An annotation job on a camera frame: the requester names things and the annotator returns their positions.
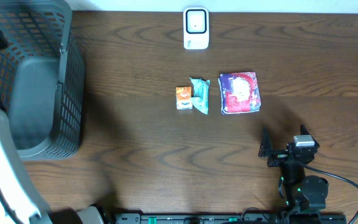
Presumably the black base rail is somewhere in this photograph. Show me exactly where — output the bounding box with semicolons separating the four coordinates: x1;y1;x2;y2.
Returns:
113;213;347;224

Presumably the grey plastic mesh basket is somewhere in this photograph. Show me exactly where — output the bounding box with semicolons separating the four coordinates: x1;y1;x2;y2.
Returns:
0;0;85;160

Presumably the purple red snack packet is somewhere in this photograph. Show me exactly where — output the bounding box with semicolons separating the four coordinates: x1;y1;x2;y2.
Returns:
218;72;262;114

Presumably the small orange box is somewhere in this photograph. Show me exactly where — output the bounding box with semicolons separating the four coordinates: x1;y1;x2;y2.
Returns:
176;86;193;110

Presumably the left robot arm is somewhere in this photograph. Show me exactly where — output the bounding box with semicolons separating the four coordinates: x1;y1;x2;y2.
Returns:
0;1;106;223

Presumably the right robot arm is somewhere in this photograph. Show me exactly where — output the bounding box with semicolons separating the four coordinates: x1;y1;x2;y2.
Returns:
258;125;329;212

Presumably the teal packet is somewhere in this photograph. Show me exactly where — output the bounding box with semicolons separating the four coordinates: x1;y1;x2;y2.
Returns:
190;78;210;114

